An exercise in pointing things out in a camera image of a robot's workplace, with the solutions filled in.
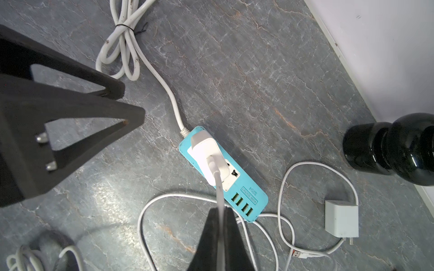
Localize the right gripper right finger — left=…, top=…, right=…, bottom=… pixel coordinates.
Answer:
left=188, top=207, right=254, bottom=271

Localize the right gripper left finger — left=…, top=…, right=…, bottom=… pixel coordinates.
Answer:
left=1, top=26, right=145, bottom=207

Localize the white laptop charger cable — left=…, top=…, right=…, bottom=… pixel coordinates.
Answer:
left=237, top=161, right=359, bottom=271

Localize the teal power strip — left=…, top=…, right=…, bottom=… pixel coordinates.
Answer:
left=179, top=126, right=269, bottom=223

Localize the white charging cable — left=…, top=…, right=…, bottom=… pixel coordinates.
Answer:
left=6, top=169, right=280, bottom=271

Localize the small white phone charger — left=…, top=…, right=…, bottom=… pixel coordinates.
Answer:
left=188, top=131, right=230, bottom=187

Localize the white square laptop charger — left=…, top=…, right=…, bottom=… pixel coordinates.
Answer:
left=324, top=199, right=359, bottom=245

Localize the green plant black vase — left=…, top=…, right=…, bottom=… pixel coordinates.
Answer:
left=342, top=113, right=434, bottom=186

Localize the white power strip cord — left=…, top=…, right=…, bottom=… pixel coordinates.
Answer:
left=95, top=0, right=189, bottom=138

